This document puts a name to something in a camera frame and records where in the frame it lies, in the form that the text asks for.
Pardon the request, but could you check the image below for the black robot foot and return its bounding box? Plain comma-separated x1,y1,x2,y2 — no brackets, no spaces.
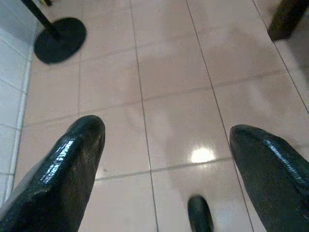
187,195,214,232

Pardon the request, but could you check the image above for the black round stand base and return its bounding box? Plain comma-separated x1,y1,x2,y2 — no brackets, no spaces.
21,0,87,65

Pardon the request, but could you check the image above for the dark wooden furniture leg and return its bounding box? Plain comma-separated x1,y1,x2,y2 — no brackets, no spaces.
267,0,309,42

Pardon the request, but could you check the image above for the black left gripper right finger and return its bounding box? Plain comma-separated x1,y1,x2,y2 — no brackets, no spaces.
229,124,309,232

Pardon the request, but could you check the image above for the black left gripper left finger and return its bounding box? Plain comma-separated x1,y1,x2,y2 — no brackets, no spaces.
0,115,106,232

